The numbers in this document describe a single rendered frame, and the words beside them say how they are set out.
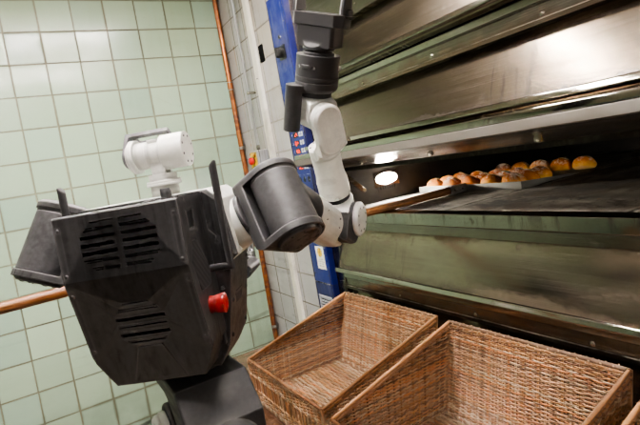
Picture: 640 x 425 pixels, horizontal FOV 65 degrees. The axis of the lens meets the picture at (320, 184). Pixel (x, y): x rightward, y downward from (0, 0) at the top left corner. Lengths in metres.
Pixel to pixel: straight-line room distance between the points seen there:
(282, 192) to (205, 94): 2.08
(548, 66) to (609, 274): 0.49
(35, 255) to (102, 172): 1.74
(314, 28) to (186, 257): 0.50
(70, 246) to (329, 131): 0.51
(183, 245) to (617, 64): 0.90
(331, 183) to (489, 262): 0.60
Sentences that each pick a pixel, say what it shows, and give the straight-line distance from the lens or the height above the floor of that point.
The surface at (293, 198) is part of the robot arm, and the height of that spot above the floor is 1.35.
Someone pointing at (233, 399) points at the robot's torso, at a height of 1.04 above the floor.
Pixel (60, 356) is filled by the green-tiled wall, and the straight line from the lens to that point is 2.82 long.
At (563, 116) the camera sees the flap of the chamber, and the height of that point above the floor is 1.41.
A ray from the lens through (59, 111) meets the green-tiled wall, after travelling 2.77.
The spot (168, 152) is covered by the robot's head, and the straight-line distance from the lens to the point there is 0.95.
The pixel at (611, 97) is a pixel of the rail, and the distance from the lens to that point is 1.05.
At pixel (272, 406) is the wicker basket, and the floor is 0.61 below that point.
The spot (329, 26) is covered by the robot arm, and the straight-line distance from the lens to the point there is 0.98.
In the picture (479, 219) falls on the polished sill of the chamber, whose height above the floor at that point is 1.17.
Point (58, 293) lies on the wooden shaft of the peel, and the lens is 1.47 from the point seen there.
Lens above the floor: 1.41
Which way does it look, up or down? 3 degrees down
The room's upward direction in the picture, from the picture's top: 10 degrees counter-clockwise
